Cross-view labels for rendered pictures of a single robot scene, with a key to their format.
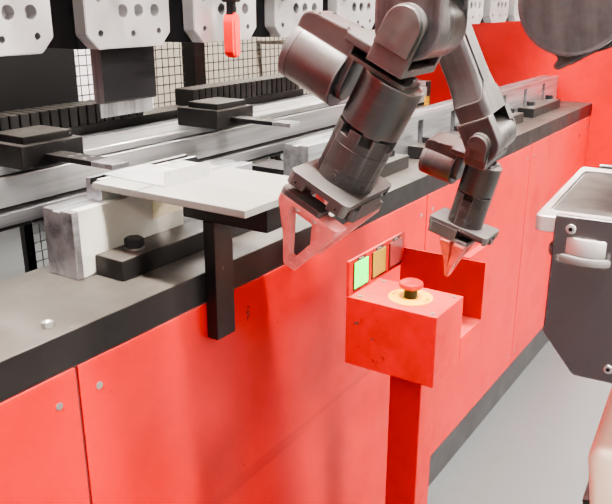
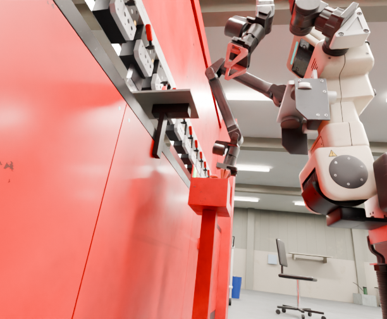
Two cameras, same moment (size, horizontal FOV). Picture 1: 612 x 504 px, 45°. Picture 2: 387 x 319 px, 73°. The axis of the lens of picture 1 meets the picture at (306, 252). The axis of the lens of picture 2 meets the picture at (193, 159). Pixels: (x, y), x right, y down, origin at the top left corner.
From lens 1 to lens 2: 0.88 m
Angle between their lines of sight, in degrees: 46
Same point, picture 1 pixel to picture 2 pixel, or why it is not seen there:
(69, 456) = (114, 132)
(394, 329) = (210, 185)
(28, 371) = (118, 81)
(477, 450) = not seen: outside the picture
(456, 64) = (227, 115)
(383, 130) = (257, 35)
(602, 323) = (313, 103)
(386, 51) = (261, 14)
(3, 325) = not seen: hidden behind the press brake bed
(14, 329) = not seen: hidden behind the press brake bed
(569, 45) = (308, 7)
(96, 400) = (126, 124)
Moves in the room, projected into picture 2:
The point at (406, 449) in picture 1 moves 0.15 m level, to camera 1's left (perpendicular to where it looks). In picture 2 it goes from (207, 253) to (171, 247)
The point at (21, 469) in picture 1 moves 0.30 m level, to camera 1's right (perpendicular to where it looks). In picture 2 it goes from (103, 112) to (215, 143)
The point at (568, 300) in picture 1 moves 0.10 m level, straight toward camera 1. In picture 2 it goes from (301, 98) to (315, 77)
